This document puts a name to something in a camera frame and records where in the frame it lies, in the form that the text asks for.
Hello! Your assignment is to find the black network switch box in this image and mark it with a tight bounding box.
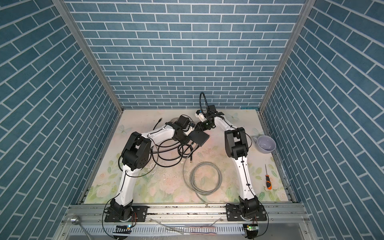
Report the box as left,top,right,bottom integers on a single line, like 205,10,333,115
188,130,210,147

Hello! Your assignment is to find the long black cable pair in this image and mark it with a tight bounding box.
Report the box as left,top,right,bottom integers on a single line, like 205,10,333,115
117,136,185,178

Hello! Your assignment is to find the grey ethernet cable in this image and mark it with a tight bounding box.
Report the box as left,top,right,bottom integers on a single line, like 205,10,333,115
182,157,223,207

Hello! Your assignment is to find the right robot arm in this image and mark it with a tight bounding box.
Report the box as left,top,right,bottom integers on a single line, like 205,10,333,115
195,105,260,218

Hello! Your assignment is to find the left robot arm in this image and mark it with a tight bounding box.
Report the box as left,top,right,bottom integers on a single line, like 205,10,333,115
111,115,195,211

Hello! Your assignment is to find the lavender ceramic mug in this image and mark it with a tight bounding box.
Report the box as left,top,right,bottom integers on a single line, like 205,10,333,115
253,136,277,154

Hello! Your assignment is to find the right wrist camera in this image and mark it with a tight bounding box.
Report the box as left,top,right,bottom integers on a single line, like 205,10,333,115
195,110,207,122

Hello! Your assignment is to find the orange handled screwdriver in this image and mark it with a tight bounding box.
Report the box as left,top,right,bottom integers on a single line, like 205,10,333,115
265,165,272,190

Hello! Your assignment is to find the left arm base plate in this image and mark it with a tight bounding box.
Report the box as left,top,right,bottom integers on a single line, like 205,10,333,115
104,206,148,223

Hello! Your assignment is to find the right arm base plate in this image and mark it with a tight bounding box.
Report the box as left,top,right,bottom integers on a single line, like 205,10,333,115
225,204,268,222

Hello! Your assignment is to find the aluminium mounting rail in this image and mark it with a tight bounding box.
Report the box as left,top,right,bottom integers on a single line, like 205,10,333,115
54,202,317,240

